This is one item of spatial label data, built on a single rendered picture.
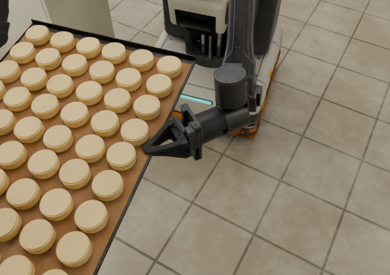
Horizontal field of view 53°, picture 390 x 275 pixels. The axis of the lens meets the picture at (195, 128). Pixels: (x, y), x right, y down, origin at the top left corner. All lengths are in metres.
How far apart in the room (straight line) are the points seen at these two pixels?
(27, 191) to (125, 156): 0.16
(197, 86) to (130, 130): 1.12
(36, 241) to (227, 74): 0.40
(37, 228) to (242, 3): 0.53
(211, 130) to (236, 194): 1.11
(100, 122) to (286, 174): 1.29
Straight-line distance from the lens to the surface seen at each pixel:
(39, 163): 0.71
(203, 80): 1.83
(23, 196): 0.69
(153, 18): 2.70
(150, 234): 1.71
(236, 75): 0.68
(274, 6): 1.79
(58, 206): 0.66
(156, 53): 0.86
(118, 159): 0.68
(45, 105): 0.79
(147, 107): 0.73
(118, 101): 0.75
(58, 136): 0.73
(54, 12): 1.71
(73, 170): 0.69
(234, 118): 0.71
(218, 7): 1.48
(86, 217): 0.64
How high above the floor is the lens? 1.56
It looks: 52 degrees down
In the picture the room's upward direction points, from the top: straight up
